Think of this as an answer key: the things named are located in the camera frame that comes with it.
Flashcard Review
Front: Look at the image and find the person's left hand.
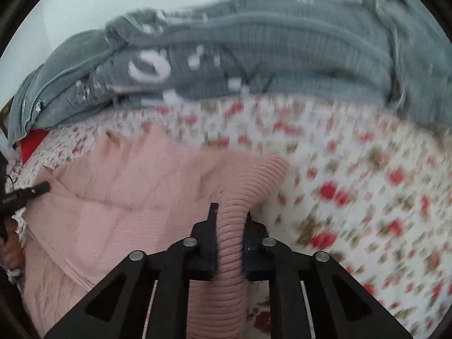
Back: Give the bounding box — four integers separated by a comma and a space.
1, 233, 25, 270

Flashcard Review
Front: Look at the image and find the red cloth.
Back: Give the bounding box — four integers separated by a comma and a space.
19, 129, 48, 164

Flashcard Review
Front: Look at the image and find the pink knit sweater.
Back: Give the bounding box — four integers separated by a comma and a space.
23, 126, 289, 338

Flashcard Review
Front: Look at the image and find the floral bed sheet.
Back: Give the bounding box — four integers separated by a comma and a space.
18, 96, 451, 338

